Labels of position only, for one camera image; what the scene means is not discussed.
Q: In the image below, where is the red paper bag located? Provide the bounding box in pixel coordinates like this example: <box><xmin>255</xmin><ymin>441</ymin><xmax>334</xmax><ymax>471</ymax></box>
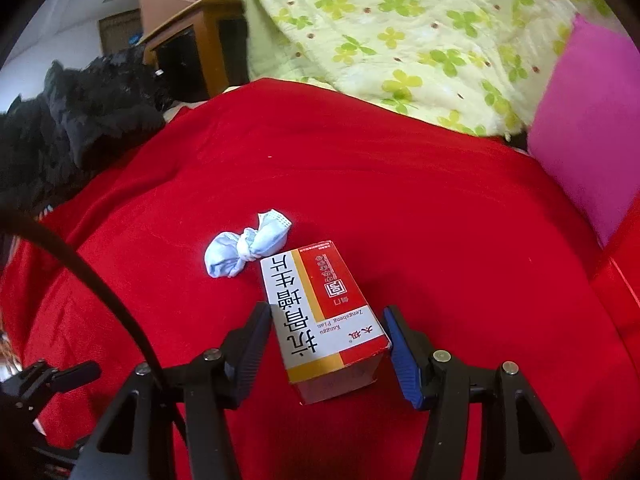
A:
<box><xmin>590</xmin><ymin>210</ymin><xmax>640</xmax><ymax>361</ymax></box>

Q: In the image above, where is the black cable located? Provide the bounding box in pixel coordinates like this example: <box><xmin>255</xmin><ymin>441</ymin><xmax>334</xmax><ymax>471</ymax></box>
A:
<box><xmin>0</xmin><ymin>212</ymin><xmax>188</xmax><ymax>441</ymax></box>

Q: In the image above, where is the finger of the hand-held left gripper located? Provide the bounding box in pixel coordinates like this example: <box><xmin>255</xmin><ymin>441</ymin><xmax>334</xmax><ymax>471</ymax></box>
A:
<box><xmin>2</xmin><ymin>360</ymin><xmax>102</xmax><ymax>403</ymax></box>

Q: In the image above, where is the green floral quilt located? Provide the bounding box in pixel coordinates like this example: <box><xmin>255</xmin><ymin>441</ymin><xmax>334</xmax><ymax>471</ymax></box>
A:
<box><xmin>230</xmin><ymin>0</ymin><xmax>621</xmax><ymax>137</ymax></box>

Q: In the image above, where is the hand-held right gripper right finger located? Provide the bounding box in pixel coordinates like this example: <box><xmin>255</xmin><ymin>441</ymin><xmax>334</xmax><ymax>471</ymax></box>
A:
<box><xmin>382</xmin><ymin>305</ymin><xmax>583</xmax><ymax>480</ymax></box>

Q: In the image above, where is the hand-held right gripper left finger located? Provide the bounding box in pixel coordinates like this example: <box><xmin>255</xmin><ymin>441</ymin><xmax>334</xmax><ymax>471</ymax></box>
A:
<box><xmin>75</xmin><ymin>301</ymin><xmax>273</xmax><ymax>480</ymax></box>

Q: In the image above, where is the blue face mask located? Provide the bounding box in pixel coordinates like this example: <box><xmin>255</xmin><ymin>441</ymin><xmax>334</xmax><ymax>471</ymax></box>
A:
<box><xmin>204</xmin><ymin>212</ymin><xmax>292</xmax><ymax>279</ymax></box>

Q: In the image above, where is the black jacket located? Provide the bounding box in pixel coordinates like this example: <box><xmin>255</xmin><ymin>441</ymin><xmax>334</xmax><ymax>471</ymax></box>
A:
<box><xmin>0</xmin><ymin>47</ymin><xmax>168</xmax><ymax>216</ymax></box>

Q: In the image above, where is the red and white medicine box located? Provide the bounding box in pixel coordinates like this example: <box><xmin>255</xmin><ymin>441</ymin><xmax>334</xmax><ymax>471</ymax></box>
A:
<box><xmin>260</xmin><ymin>241</ymin><xmax>392</xmax><ymax>406</ymax></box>

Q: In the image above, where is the pink pillow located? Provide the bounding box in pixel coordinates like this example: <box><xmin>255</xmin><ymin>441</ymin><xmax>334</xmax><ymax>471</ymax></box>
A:
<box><xmin>527</xmin><ymin>15</ymin><xmax>640</xmax><ymax>248</ymax></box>

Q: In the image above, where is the red blanket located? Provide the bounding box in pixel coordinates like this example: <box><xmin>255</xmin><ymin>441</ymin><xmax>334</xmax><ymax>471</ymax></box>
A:
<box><xmin>0</xmin><ymin>77</ymin><xmax>640</xmax><ymax>480</ymax></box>

